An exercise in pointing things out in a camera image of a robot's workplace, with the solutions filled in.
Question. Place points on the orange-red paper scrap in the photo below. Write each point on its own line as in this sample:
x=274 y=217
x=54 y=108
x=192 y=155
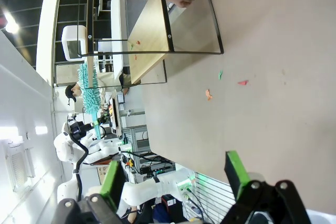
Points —
x=208 y=94

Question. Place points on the wooden shelf black metal frame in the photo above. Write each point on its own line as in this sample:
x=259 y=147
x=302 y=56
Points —
x=149 y=24

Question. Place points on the white grille panel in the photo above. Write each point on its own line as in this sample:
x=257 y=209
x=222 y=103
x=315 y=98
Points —
x=210 y=197

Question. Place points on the aluminium frame rack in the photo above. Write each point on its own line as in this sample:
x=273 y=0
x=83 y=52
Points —
x=136 y=140

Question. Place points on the teal microfibre duster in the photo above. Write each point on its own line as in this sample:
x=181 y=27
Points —
x=90 y=95

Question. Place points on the red paper scrap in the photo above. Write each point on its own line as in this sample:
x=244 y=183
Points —
x=242 y=83

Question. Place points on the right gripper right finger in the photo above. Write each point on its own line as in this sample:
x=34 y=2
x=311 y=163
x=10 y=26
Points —
x=236 y=174

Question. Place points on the person with black cap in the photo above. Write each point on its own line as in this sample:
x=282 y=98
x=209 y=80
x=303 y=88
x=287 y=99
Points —
x=71 y=90

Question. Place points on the white air conditioner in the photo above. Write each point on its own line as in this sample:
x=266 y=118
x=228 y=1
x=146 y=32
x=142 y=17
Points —
x=18 y=163

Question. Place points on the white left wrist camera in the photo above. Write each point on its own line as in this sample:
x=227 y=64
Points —
x=71 y=119

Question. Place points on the small green paper scrap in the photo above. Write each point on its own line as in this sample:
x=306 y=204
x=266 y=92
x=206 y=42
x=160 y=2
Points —
x=220 y=74

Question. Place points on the person's left hand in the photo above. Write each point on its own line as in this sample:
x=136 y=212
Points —
x=183 y=2

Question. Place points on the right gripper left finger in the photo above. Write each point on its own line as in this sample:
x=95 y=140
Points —
x=110 y=182

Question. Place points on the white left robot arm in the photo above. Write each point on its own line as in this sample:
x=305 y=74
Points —
x=105 y=150

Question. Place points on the computer monitor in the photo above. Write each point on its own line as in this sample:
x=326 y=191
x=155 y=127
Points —
x=115 y=116

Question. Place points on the bright ceiling light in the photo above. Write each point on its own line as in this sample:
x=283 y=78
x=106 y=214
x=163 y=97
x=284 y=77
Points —
x=11 y=26

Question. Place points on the white side table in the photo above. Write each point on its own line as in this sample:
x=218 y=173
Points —
x=116 y=24

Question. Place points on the black electronics box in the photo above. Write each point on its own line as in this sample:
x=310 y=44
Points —
x=157 y=169

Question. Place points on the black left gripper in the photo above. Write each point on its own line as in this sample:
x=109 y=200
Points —
x=77 y=129

